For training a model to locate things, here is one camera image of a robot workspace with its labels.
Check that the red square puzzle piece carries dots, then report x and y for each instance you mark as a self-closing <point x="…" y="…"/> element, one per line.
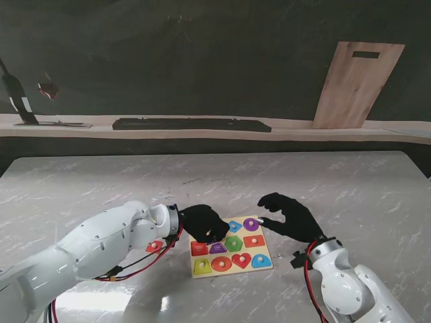
<point x="154" y="246"/>

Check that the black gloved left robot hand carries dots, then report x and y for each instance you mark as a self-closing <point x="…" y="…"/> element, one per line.
<point x="203" y="222"/>

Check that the purple triangle puzzle piece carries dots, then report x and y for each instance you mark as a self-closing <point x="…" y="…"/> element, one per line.
<point x="210" y="241"/>

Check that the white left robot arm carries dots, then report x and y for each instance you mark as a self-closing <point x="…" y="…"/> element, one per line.
<point x="94" y="245"/>

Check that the wooden cutting board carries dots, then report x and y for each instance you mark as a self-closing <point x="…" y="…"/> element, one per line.
<point x="357" y="87"/>

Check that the light wooden shelf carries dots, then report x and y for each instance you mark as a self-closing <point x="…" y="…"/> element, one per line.
<point x="286" y="133"/>

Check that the orange oval puzzle piece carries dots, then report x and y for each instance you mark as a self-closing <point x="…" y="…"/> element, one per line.
<point x="222" y="263"/>

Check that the yellow trapezoid puzzle piece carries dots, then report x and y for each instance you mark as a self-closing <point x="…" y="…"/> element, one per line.
<point x="202" y="266"/>

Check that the flat tray under bottle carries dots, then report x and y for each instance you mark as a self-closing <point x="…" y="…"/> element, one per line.
<point x="67" y="125"/>

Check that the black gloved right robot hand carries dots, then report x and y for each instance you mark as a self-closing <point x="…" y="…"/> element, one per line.
<point x="299" y="222"/>

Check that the blue diamond puzzle piece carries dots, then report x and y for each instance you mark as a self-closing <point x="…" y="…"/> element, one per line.
<point x="235" y="226"/>

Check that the yellow wooden shape puzzle board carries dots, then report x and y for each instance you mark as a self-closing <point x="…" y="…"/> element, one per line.
<point x="235" y="272"/>

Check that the blue semicircle puzzle piece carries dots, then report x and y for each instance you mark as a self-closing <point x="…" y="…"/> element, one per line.
<point x="262" y="260"/>

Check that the orange rectangle puzzle piece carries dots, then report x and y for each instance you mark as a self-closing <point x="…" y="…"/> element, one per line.
<point x="254" y="241"/>

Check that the wine glass with red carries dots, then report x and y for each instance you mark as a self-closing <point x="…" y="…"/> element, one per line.
<point x="48" y="91"/>

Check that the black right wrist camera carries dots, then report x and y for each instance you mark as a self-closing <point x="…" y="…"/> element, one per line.
<point x="299" y="259"/>

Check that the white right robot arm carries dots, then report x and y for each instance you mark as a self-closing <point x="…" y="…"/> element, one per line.
<point x="350" y="289"/>

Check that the green hexagon puzzle piece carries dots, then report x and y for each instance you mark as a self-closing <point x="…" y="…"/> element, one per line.
<point x="234" y="244"/>

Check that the purple circle puzzle piece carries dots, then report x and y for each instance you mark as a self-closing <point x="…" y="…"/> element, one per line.
<point x="250" y="224"/>

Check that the red heart puzzle piece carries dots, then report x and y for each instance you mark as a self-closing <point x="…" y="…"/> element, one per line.
<point x="241" y="260"/>

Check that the long black tray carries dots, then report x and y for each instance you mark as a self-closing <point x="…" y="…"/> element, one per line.
<point x="192" y="124"/>

